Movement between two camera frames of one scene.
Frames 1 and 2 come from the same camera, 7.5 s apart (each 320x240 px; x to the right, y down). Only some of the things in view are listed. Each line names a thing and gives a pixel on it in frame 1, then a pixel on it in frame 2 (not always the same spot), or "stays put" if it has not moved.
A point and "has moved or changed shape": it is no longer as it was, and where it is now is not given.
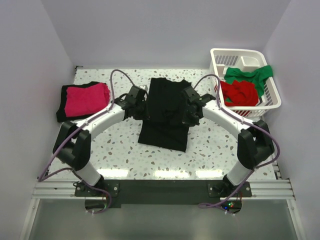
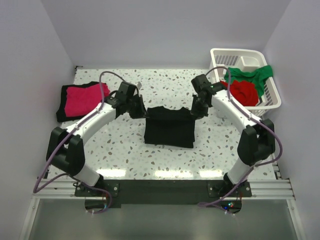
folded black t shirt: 60,112 stays put
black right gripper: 187,122 to 195,112
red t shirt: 239,93 stays put
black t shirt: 165,127 has moved or changed shape
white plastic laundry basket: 223,59 stays put
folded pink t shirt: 82,100 stays put
